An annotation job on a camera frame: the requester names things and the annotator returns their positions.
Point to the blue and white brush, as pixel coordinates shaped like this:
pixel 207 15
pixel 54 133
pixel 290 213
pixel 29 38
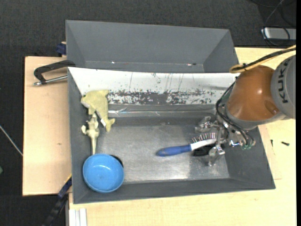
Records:
pixel 175 149

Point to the small black screw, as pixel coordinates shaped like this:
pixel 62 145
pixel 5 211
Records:
pixel 285 143

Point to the pale wood board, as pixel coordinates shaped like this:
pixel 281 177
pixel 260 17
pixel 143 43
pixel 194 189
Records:
pixel 47 126

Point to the blue bowl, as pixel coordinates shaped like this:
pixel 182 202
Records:
pixel 103 173

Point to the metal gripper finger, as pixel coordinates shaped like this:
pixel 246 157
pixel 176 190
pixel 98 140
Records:
pixel 216 151
pixel 206 126

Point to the grey metal bin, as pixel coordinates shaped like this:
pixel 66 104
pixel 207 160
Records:
pixel 152 163

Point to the pale toy skeleton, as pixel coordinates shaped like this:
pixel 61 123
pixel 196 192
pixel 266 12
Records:
pixel 93 131

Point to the yellow toy dolphin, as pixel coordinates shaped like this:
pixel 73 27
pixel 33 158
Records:
pixel 98 102

